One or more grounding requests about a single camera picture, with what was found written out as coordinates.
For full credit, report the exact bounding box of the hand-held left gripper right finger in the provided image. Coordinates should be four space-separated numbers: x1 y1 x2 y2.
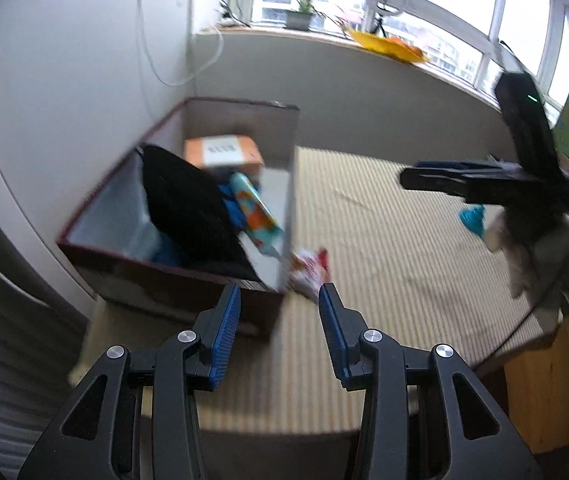
317 282 543 480

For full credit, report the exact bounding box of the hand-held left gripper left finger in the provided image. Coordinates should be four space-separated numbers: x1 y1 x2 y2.
17 282 242 480

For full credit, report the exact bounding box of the colourful printed packet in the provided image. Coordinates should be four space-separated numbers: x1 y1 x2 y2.
228 172 285 256

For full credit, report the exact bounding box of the white cable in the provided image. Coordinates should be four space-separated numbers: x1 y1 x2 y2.
134 0 225 88

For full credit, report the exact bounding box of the ring light on stand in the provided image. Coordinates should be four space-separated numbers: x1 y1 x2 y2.
367 0 406 36

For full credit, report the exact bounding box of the black cloth pouch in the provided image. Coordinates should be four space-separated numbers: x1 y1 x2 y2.
140 145 262 281

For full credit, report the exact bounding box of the orange tissue pack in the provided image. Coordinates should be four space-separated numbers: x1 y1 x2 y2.
183 134 265 171

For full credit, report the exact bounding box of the black cable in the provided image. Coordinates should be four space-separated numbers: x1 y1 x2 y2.
469 230 569 376

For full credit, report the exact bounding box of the yellow tray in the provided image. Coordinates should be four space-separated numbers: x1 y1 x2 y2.
347 27 430 65

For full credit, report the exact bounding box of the white window frame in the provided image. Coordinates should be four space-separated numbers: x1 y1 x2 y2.
224 0 569 111

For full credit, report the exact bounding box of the white cabinet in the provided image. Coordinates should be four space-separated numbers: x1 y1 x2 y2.
0 0 198 321

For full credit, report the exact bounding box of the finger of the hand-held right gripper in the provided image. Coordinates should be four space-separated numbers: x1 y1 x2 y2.
415 158 521 172
399 167 471 194

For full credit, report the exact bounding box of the red and white wrapper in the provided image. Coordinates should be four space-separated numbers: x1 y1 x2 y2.
287 247 330 301

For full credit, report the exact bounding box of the brown storage box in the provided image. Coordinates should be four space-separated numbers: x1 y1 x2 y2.
56 97 300 338

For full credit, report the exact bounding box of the potted green plant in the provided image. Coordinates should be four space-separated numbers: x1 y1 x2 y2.
284 0 325 31

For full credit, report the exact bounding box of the wooden table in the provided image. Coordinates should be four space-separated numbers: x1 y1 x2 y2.
479 310 569 456

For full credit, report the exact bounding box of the teal silicone funnel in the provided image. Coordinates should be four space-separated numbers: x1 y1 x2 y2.
459 205 486 238

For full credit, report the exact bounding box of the striped mat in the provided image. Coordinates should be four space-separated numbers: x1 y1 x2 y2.
69 145 565 433

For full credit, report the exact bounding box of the white radiator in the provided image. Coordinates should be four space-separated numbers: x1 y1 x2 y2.
0 230 95 480

